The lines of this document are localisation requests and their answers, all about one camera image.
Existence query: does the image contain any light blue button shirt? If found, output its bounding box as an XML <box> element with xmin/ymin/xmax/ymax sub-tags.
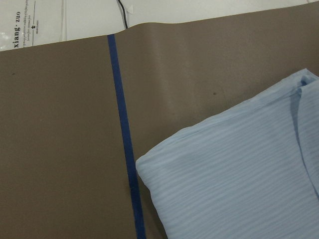
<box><xmin>136</xmin><ymin>69</ymin><xmax>319</xmax><ymax>239</ymax></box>

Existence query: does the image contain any clear plastic bag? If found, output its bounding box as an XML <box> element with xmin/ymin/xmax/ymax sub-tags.
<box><xmin>0</xmin><ymin>0</ymin><xmax>67</xmax><ymax>51</ymax></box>

